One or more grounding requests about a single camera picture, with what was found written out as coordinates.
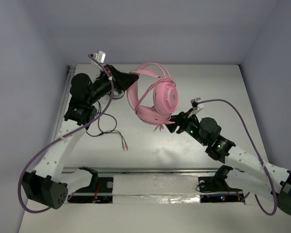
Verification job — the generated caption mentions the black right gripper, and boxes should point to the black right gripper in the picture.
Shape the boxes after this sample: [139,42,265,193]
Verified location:
[162,108,208,147]

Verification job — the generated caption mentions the metal base rail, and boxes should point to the metal base rail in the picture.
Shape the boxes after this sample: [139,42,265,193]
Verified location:
[63,166,224,175]

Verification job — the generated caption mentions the pink headphones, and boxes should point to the pink headphones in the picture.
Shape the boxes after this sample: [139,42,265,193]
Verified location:
[126,63,179,130]

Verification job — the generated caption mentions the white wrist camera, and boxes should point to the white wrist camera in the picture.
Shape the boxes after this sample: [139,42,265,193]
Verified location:
[90,50,106,67]
[189,98,204,117]

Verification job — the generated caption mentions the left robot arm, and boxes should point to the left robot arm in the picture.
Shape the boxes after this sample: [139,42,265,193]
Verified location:
[18,65,139,210]

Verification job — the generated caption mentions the pink headphone cable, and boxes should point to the pink headphone cable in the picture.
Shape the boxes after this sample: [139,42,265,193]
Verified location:
[153,118,177,132]

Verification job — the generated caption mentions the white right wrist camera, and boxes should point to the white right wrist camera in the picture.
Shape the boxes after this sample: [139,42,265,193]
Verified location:
[189,98,204,117]

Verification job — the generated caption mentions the black headphone cable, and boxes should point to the black headphone cable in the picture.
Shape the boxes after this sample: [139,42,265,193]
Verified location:
[86,100,129,151]

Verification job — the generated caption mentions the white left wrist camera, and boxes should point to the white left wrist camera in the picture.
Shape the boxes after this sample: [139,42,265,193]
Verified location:
[90,50,106,67]

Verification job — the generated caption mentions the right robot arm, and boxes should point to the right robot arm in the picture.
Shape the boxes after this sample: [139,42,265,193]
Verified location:
[167,112,291,216]

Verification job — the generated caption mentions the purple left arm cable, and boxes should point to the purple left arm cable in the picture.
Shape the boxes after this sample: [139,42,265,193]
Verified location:
[18,53,116,213]

